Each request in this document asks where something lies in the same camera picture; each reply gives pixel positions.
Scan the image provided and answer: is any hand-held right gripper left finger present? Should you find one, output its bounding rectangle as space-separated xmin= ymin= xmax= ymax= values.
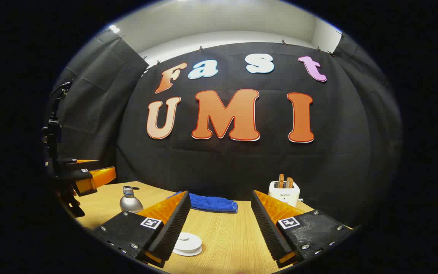
xmin=94 ymin=191 xmax=192 ymax=269

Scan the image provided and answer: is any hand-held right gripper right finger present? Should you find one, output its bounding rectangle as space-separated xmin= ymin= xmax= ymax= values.
xmin=250 ymin=190 xmax=352 ymax=269

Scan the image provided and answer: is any white teacup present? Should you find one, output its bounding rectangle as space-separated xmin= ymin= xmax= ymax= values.
xmin=174 ymin=233 xmax=203 ymax=253

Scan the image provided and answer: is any silver water bottle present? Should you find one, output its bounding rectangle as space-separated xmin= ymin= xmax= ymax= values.
xmin=119 ymin=185 xmax=144 ymax=213

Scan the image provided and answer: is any white saucer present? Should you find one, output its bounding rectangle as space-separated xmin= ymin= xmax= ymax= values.
xmin=172 ymin=245 xmax=203 ymax=257

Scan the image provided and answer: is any white toaster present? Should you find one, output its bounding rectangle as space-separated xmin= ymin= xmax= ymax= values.
xmin=268 ymin=180 xmax=301 ymax=208

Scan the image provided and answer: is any blue towel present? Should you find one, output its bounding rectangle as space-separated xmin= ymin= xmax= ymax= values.
xmin=166 ymin=191 xmax=239 ymax=214

